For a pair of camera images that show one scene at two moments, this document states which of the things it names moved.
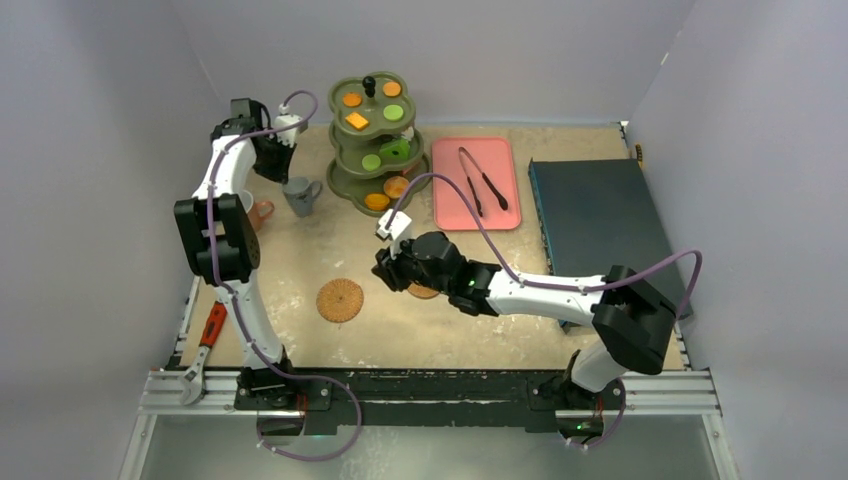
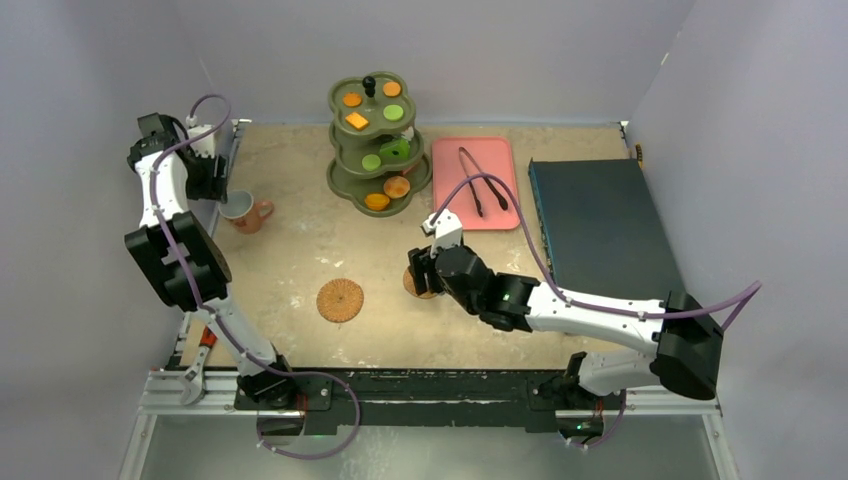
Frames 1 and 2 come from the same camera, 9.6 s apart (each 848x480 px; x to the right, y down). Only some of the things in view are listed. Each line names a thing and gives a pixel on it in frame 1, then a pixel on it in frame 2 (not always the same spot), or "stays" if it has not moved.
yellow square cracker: [356, 120] stays
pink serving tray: [496, 156] stays
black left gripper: [279, 174] → [213, 187]
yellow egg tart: [376, 201] stays
